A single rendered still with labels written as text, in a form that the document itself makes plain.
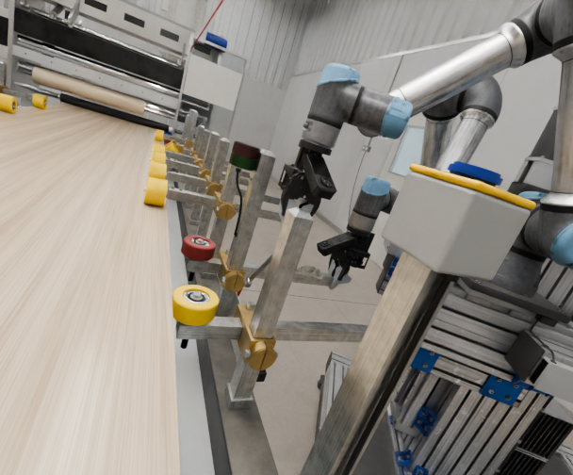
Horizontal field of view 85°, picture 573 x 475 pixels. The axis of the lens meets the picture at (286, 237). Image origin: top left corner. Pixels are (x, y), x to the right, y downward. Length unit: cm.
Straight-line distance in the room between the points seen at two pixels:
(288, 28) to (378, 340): 1009
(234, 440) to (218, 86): 295
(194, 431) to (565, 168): 87
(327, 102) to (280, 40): 948
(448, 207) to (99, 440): 36
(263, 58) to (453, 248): 978
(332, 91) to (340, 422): 55
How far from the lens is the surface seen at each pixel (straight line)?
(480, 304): 92
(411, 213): 28
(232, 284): 78
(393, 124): 67
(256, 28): 999
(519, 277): 92
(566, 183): 80
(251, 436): 67
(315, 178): 61
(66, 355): 46
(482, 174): 28
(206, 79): 323
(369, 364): 33
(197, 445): 74
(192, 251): 77
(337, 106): 67
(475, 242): 27
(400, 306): 30
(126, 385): 43
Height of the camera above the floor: 121
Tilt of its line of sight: 17 degrees down
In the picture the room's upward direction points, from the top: 19 degrees clockwise
